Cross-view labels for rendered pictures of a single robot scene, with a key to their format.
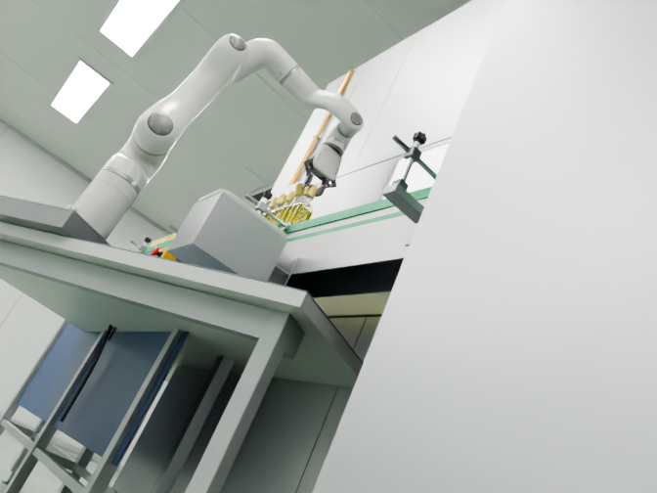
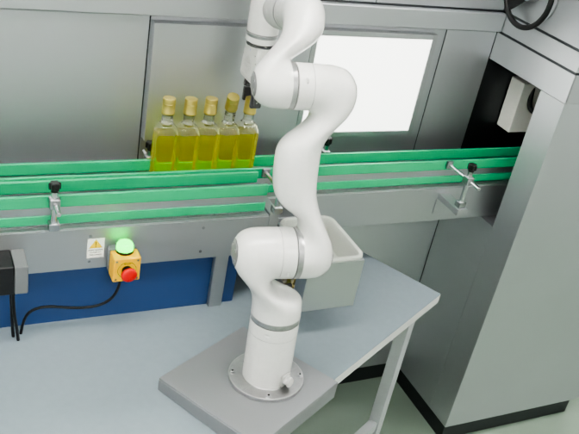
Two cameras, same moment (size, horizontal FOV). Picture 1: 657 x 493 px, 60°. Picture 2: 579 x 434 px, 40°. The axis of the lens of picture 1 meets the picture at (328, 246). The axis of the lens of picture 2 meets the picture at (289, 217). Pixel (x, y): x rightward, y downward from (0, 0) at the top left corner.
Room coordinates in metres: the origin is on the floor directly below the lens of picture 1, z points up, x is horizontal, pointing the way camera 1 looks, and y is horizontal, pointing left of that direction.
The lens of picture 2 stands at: (1.53, 2.16, 2.12)
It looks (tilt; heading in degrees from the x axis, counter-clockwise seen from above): 29 degrees down; 270
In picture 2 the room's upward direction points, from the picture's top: 11 degrees clockwise
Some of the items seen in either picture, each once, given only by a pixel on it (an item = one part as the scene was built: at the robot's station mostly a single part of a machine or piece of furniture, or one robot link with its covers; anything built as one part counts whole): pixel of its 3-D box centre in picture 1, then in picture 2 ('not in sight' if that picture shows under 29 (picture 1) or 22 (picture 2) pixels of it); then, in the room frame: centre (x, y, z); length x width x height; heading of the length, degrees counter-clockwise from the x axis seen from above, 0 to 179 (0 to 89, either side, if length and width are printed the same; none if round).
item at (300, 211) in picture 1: (292, 229); (242, 155); (1.68, 0.13, 1.16); 0.06 x 0.06 x 0.21; 29
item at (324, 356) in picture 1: (197, 355); (90, 277); (2.06, 0.26, 0.73); 1.58 x 1.52 x 0.04; 57
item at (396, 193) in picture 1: (411, 183); (458, 192); (1.01, -0.10, 1.07); 0.17 x 0.05 x 0.23; 119
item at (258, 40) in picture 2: (333, 149); (261, 37); (1.68, 0.13, 1.50); 0.09 x 0.08 x 0.03; 119
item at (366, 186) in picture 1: (377, 201); (295, 83); (1.58, -0.08, 1.32); 0.90 x 0.03 x 0.34; 29
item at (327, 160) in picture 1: (326, 161); (258, 59); (1.68, 0.13, 1.44); 0.10 x 0.07 x 0.11; 119
